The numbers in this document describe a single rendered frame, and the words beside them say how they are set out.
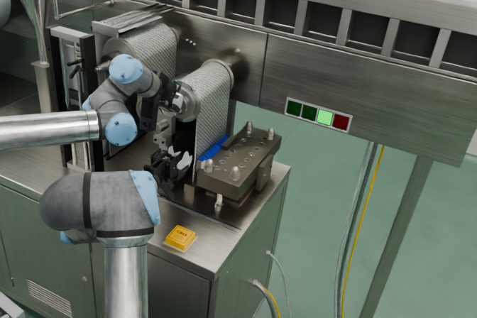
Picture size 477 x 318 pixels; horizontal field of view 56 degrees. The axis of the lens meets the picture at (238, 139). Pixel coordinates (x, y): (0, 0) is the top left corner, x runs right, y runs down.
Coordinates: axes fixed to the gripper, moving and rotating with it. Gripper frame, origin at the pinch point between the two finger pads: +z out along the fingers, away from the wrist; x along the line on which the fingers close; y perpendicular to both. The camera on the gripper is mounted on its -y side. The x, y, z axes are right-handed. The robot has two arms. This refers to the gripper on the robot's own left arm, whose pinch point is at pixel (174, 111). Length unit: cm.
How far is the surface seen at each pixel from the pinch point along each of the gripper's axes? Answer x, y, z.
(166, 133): 3.3, -7.2, 6.3
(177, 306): -17, -61, 22
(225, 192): -20.6, -18.5, 15.9
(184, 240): -17.9, -37.1, 3.8
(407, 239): -91, -7, 185
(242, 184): -25.3, -14.1, 15.8
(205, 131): -5.6, -1.1, 15.9
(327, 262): -51, -37, 148
